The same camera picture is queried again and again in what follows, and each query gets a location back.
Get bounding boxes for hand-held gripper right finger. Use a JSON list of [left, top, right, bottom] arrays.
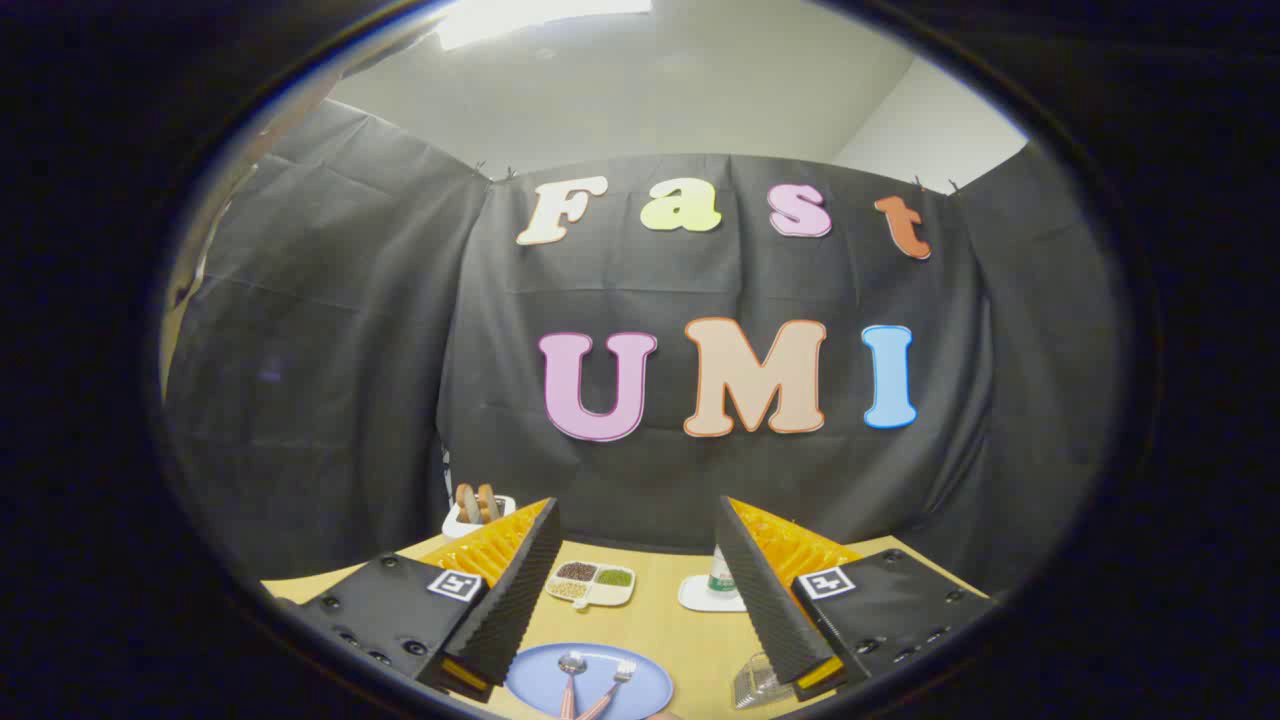
[[715, 495, 1001, 701]]

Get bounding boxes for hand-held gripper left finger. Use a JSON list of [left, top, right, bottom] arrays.
[[270, 497, 563, 704]]

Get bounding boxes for spoon with red checked handle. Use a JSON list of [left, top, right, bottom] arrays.
[[558, 652, 589, 720]]

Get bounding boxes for fork with red checked handle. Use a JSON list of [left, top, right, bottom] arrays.
[[578, 660, 638, 720]]

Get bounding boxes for white square coaster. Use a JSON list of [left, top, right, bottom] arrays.
[[678, 574, 749, 613]]

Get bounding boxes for white toaster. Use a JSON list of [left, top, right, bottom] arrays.
[[442, 494, 517, 541]]

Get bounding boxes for divided white snack dish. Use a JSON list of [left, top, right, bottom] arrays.
[[545, 560, 637, 611]]

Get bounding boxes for blue plate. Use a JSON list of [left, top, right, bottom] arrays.
[[503, 642, 674, 720]]

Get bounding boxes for metal wire cutlery basket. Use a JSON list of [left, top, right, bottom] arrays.
[[732, 652, 801, 711]]

